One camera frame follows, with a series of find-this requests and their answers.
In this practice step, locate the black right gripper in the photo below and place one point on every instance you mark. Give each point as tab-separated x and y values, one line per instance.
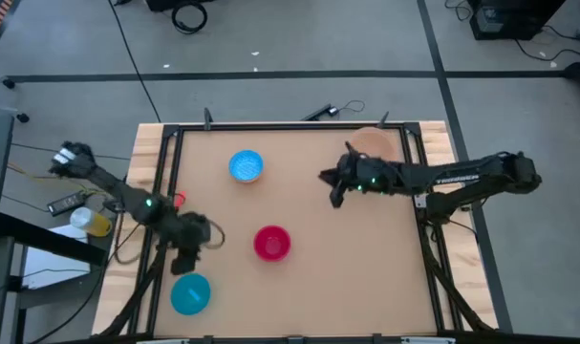
366	174

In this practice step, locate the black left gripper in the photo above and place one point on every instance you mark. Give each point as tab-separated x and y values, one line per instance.
191	231

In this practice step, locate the red bowl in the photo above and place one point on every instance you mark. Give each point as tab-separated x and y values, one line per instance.
272	243

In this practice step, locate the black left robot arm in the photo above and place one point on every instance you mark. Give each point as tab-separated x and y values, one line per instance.
122	191

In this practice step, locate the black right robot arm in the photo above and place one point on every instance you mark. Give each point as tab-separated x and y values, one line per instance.
461	176

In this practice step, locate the teal bowl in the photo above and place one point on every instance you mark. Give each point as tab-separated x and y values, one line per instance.
190	294

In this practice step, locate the tan round plate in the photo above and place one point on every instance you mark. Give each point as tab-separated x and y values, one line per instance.
375	141

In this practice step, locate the small red clip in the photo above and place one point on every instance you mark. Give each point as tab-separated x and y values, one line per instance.
180	199

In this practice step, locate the black power strip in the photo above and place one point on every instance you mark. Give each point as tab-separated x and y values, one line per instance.
318	113

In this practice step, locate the light blue bowl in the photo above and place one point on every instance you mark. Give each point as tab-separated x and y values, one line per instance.
246	165

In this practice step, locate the yellow plastic bottle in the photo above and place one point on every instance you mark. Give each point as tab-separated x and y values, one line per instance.
91	221

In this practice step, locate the white paper sheets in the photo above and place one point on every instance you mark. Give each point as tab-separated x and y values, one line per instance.
50	265

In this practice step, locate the black power adapter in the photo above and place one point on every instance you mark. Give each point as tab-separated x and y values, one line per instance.
66	202

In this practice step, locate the black caster wheel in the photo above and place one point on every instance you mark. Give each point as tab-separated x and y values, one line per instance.
8	83
23	117

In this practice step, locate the black equipment box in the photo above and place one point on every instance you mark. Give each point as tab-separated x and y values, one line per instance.
514	19

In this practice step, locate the black metal table frame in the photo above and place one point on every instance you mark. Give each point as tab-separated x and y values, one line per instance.
289	126

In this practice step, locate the black frame clamp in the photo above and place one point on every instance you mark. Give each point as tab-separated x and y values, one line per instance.
207	119

